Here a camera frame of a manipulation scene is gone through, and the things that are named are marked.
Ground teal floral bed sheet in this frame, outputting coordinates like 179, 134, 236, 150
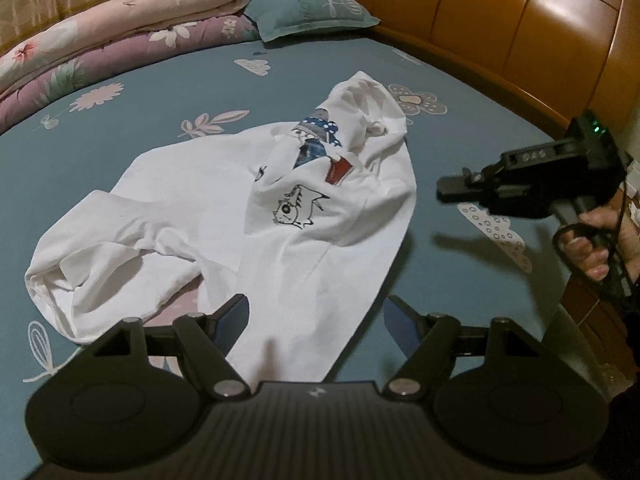
0, 34, 618, 466

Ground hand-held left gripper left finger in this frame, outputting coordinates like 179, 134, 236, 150
90, 294, 252, 402

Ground pink floral quilt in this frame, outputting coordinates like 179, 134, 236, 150
0, 0, 301, 96

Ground teal pillow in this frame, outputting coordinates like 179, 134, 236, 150
243, 0, 381, 43

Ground white printed t-shirt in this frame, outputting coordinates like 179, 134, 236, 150
24, 71, 418, 383

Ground wooden headboard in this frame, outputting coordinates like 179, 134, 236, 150
297, 0, 640, 376

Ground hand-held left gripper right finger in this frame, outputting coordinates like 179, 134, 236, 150
382, 295, 546, 402

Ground person's right hand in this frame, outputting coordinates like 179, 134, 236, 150
559, 207, 640, 284

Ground purple floral quilt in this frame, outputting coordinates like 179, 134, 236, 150
0, 12, 263, 133

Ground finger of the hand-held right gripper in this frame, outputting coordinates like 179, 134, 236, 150
436, 169, 505, 207

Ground patterned curtain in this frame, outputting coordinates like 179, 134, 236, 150
0, 0, 241, 53

